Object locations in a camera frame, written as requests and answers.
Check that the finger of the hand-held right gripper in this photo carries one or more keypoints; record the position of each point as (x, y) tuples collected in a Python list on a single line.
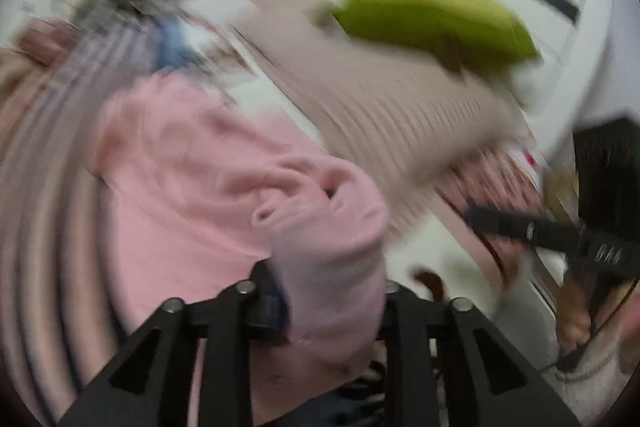
[(520, 227)]

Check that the person's right hand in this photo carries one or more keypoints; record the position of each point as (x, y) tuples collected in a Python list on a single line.
[(575, 307)]

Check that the pink dotted garment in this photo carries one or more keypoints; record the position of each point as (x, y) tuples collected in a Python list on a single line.
[(200, 187)]

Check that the large beige striped pillow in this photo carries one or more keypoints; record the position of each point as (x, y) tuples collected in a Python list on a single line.
[(375, 122)]

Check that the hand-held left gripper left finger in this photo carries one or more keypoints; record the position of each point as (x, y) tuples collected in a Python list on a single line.
[(265, 307)]

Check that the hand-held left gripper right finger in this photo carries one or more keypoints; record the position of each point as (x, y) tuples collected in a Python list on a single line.
[(405, 317)]

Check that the green avocado plush toy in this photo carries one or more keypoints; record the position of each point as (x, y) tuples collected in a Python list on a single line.
[(430, 22)]

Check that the striped blanket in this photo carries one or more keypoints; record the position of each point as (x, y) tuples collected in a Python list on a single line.
[(50, 187)]

